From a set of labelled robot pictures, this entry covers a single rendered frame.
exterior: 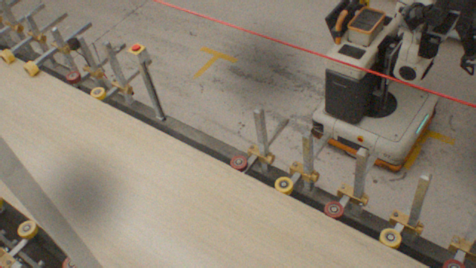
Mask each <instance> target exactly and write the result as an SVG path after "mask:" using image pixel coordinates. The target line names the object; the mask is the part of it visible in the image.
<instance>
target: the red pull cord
mask: <svg viewBox="0 0 476 268"><path fill-rule="evenodd" d="M153 1H157V2H160V3H162V4H166V5H167V6H169V7H174V8H176V9H179V10H183V11H186V12H188V13H192V14H195V15H198V16H202V17H205V18H207V19H209V20H212V21H215V22H218V23H221V24H224V25H228V26H231V27H233V28H237V29H240V30H243V31H247V33H250V34H254V35H257V36H261V37H263V38H266V39H270V40H273V41H275V42H280V43H283V44H285V45H287V46H289V47H292V48H296V49H299V50H302V51H305V52H309V53H311V54H316V55H318V56H322V57H326V58H328V59H330V60H332V61H336V62H338V63H342V64H344V65H347V66H352V67H354V68H358V69H361V70H364V71H368V72H370V73H371V74H375V75H378V76H380V77H384V78H387V79H390V80H394V81H396V82H399V83H404V84H406V85H409V86H411V87H413V88H415V89H420V90H423V91H425V92H430V93H432V94H435V95H439V96H441V97H444V98H448V99H451V100H453V101H455V102H458V103H462V104H465V105H467V106H472V107H474V108H476V105H474V104H472V103H467V102H464V101H462V100H460V99H457V98H453V97H450V96H448V95H444V94H440V93H438V92H434V91H431V90H428V89H424V88H422V87H419V86H418V85H414V84H412V83H408V82H405V81H403V80H397V79H395V78H392V77H388V76H385V75H383V74H379V73H378V72H376V71H371V70H369V69H366V68H362V67H359V66H355V65H353V64H350V63H346V62H343V61H340V60H338V59H336V58H333V57H328V56H326V55H323V54H319V53H316V52H314V51H310V50H307V49H304V48H300V47H297V46H295V45H293V44H290V43H287V42H284V41H281V40H278V39H274V38H271V37H269V36H264V35H261V34H258V33H255V32H254V31H250V30H247V29H244V28H241V27H237V26H235V25H231V24H228V23H226V22H221V21H219V20H216V19H214V18H212V17H209V16H205V15H202V14H200V13H195V12H192V11H189V10H185V9H182V8H180V7H176V6H173V4H168V3H166V2H163V1H159V0H153Z"/></svg>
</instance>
